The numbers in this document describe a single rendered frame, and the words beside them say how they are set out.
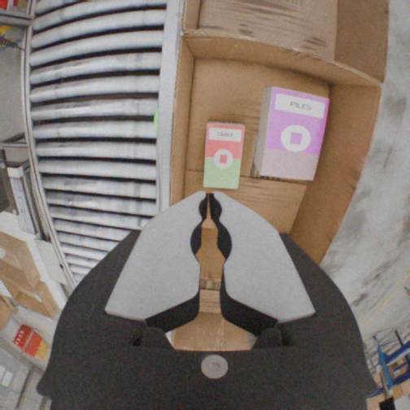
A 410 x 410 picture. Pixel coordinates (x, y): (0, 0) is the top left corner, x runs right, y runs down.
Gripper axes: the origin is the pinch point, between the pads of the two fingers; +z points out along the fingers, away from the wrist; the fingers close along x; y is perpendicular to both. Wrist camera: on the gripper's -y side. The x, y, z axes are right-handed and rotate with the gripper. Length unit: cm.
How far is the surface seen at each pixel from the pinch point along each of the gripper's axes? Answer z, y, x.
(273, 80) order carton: 32.2, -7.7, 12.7
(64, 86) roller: 48, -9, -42
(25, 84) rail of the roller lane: 49, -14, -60
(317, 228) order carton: 20.4, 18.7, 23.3
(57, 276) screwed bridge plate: 45, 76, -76
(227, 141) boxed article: 28.6, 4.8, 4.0
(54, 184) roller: 47, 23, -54
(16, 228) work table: 47, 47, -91
